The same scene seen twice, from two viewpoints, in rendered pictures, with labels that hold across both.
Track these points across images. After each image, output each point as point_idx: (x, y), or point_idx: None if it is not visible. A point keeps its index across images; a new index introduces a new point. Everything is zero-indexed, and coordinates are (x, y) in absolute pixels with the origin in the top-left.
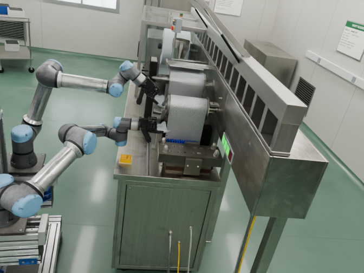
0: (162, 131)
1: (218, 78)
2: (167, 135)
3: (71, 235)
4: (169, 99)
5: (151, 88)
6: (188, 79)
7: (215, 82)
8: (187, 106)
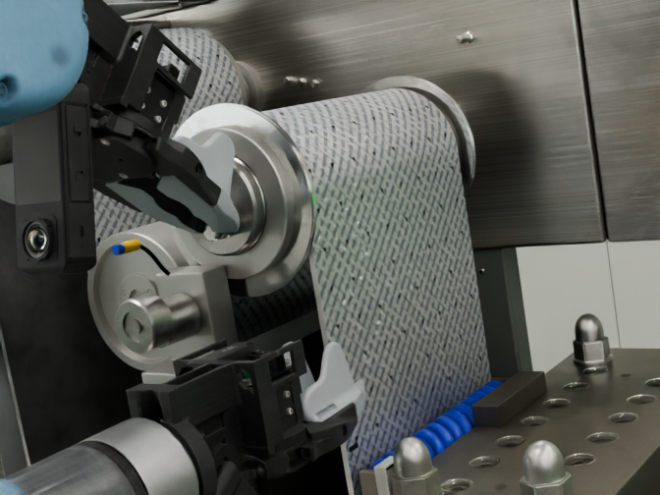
0: (351, 414)
1: (301, 2)
2: (354, 445)
3: None
4: (259, 139)
5: (128, 60)
6: None
7: (256, 57)
8: (378, 146)
